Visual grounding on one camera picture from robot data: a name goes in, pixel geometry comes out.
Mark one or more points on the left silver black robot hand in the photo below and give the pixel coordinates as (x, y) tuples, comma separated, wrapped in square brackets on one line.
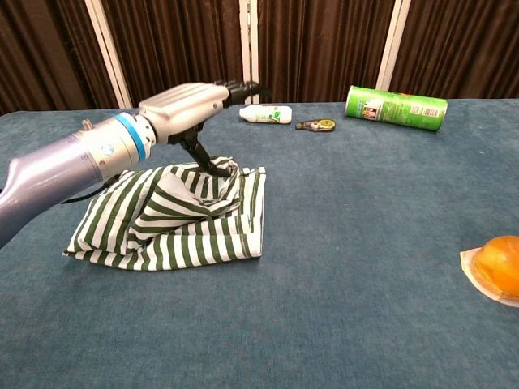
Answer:
[(182, 109)]

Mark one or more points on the black white striped t-shirt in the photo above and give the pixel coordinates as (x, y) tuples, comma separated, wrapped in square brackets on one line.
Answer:
[(194, 239)]

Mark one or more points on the left lavender robot arm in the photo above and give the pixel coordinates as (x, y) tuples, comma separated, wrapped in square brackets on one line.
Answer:
[(61, 170)]

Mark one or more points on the dark fabric screen panel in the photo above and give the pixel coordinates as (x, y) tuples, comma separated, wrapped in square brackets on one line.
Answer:
[(40, 48), (466, 44), (182, 48), (324, 48)]

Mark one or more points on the small white plastic bottle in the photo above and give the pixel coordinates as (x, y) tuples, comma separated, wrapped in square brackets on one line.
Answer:
[(265, 114)]

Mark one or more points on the correction tape dispenser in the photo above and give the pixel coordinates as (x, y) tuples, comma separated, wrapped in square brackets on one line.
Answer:
[(318, 125)]

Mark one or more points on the green chip can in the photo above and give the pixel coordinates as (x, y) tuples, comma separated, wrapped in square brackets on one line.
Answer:
[(397, 107)]

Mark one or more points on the orange jelly cup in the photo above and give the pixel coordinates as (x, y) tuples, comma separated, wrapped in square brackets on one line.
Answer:
[(500, 263)]

